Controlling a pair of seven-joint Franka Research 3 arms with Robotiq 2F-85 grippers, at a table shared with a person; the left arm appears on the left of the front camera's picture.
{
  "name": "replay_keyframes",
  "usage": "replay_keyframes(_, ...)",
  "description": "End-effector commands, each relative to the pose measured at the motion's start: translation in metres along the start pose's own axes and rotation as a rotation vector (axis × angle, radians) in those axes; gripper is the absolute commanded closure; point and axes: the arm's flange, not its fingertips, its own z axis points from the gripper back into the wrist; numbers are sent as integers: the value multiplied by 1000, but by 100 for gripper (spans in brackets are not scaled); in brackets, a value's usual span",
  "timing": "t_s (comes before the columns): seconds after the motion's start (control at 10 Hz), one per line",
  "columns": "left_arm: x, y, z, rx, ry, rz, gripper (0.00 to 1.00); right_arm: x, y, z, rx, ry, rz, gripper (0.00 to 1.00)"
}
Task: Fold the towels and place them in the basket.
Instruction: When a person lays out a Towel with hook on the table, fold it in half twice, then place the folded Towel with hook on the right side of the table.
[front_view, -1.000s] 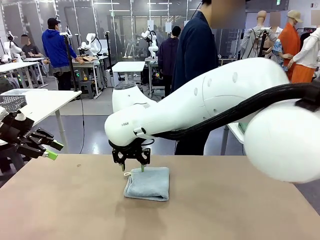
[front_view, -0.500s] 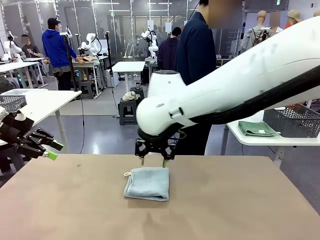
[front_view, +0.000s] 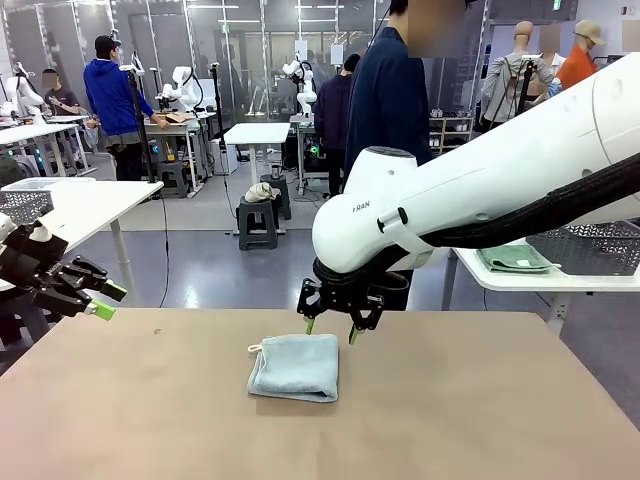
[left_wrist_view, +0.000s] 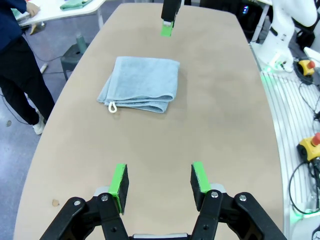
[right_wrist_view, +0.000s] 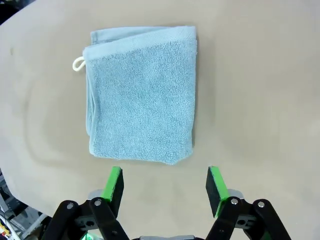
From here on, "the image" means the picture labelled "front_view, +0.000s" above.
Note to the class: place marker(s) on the person in dark purple jacket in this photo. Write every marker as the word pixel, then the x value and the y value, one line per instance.
pixel 332 110

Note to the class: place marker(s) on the grey mesh basket white rim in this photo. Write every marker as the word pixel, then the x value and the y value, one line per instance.
pixel 25 202

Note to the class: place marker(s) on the dark grey plastic stool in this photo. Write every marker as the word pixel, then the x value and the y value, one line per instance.
pixel 172 177
pixel 257 235
pixel 284 200

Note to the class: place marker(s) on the white lab desk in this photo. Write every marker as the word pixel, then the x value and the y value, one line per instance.
pixel 257 132
pixel 165 129
pixel 30 134

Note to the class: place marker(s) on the black tripod pole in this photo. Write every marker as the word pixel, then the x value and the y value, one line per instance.
pixel 525 85
pixel 138 110
pixel 218 110

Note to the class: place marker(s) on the person in white shirt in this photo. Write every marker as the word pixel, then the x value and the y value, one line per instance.
pixel 556 62

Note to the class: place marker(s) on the mannequin in orange top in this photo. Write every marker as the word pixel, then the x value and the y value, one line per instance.
pixel 580 65

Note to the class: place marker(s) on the black mesh basket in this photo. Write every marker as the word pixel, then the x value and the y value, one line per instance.
pixel 590 250

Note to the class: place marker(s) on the white lab robot arm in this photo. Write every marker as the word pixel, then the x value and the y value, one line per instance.
pixel 27 95
pixel 306 95
pixel 182 82

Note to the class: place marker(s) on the blue-grey terry towel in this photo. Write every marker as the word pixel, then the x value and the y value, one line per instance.
pixel 295 370

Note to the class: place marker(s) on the person in dark navy clothes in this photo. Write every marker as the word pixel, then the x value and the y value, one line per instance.
pixel 385 100

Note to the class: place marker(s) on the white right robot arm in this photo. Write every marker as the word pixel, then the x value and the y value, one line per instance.
pixel 450 200

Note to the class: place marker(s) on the person in blue hoodie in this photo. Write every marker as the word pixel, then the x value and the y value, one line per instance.
pixel 107 95

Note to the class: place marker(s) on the beige cloth bundle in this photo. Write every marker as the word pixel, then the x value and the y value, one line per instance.
pixel 260 192

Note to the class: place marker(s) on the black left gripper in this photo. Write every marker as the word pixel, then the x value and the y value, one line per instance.
pixel 45 280

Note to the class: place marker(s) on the seated person in dark shirt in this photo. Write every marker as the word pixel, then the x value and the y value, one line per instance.
pixel 62 102

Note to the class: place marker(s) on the brown cardboard box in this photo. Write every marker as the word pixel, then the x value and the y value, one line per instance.
pixel 172 119

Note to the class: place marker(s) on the mannequin in grey top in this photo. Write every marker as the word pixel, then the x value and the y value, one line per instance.
pixel 505 85

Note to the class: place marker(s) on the white rectangular panel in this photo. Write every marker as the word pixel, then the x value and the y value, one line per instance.
pixel 337 55
pixel 301 50

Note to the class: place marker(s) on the green terry towel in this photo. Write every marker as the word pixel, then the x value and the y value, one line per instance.
pixel 515 257

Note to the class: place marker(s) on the wooden shoe shelf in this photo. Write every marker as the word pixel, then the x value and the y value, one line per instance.
pixel 450 135

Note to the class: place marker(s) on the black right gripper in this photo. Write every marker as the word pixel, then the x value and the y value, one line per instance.
pixel 345 297

